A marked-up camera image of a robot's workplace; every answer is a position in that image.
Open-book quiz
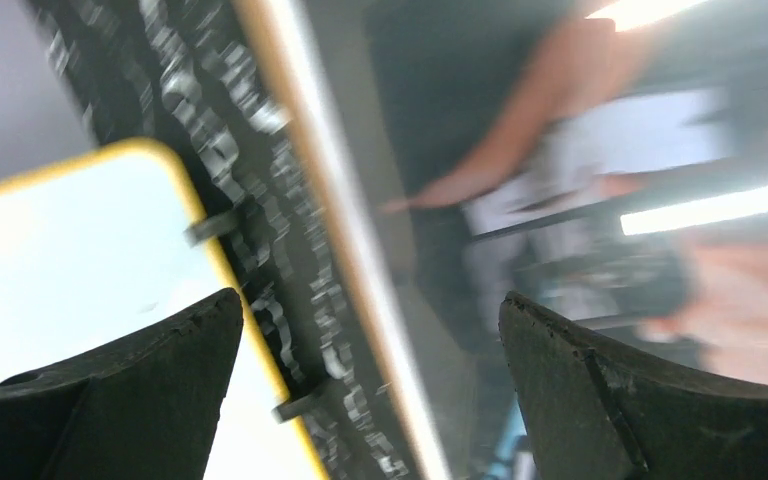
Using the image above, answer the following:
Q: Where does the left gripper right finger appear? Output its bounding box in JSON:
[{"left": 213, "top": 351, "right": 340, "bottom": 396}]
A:
[{"left": 499, "top": 292, "right": 768, "bottom": 479}]

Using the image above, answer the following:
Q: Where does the yellow rimmed whiteboard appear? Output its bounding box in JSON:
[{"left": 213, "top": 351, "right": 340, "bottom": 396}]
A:
[{"left": 0, "top": 140, "right": 325, "bottom": 479}]

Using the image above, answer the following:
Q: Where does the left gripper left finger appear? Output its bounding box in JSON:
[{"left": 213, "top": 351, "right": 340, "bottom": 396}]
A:
[{"left": 0, "top": 288, "right": 243, "bottom": 479}]

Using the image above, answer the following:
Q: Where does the printed photo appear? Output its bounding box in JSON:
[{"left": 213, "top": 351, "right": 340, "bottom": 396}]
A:
[{"left": 238, "top": 1, "right": 768, "bottom": 479}]

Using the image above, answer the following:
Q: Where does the black marble pattern mat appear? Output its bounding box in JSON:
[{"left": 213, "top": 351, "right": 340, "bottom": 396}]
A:
[{"left": 28, "top": 1, "right": 420, "bottom": 479}]

